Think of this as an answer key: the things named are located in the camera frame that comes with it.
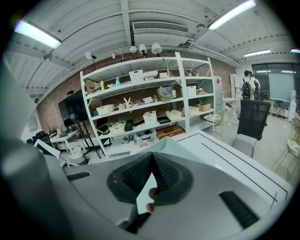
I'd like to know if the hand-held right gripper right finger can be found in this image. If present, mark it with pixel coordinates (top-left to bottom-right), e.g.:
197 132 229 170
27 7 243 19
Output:
152 151 195 207

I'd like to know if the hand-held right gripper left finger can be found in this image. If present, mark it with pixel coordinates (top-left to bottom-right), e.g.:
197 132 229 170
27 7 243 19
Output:
106 151 153 205

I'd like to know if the person's right hand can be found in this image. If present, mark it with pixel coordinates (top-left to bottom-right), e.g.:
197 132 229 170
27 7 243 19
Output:
145 187 158 214

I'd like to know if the small white storage bin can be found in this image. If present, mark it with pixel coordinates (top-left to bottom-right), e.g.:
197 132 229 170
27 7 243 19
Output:
121 135 136 148

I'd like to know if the red flat box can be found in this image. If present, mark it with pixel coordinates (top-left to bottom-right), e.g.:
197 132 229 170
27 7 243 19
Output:
155 125 184 141

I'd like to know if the clear plastic storage box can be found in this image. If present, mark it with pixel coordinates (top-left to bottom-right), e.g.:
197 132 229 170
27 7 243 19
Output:
134 128 158 144

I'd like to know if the grey woven laundry basket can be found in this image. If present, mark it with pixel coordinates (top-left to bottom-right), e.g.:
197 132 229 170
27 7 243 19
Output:
70 146 89 165

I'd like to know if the black television stand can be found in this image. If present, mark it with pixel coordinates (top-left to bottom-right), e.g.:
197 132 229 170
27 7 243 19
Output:
75 120 104 160

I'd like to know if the white perforated basket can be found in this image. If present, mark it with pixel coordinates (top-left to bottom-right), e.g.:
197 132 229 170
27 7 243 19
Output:
128 69 144 83
142 110 158 127

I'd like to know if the black television screen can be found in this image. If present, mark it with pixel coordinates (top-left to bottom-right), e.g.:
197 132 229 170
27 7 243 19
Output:
58 90 89 125

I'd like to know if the black swivel chair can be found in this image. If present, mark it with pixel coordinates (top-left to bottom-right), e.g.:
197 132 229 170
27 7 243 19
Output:
27 130 54 150

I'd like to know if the grey cabinet red sticker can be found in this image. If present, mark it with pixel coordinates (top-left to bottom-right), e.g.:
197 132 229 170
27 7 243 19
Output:
212 75 224 113

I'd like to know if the white desk red drawer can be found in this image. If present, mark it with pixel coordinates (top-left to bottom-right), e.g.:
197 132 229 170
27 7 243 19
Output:
222 97 239 119

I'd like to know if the black mesh office chair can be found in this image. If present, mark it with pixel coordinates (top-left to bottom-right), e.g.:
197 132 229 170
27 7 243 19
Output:
232 99 272 159

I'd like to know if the beige flat box stack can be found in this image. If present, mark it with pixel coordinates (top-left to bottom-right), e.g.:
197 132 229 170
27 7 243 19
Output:
142 71 159 81

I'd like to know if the white metal shelving unit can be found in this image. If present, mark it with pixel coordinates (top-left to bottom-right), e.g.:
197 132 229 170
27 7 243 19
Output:
79 51 216 160

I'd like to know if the tall white cupboard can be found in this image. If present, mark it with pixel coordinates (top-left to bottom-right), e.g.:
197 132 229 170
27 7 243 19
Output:
229 74 238 98

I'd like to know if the white water dispenser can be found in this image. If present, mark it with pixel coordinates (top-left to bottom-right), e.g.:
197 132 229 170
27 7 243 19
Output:
288 90 297 122

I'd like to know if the ceiling air conditioner unit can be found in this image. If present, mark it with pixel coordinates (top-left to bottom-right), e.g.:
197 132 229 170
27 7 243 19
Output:
132 21 190 47

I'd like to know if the round patterned wire stool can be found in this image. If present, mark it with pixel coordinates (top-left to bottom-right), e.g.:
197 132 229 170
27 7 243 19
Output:
271 138 300 179
202 108 227 138

